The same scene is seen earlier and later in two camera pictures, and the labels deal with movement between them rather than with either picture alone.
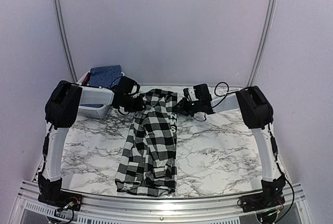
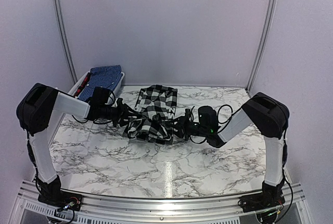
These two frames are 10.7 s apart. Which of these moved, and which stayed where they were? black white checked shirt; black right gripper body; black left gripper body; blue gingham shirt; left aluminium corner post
Moved: black right gripper body; black left gripper body; black white checked shirt
Stayed: blue gingham shirt; left aluminium corner post
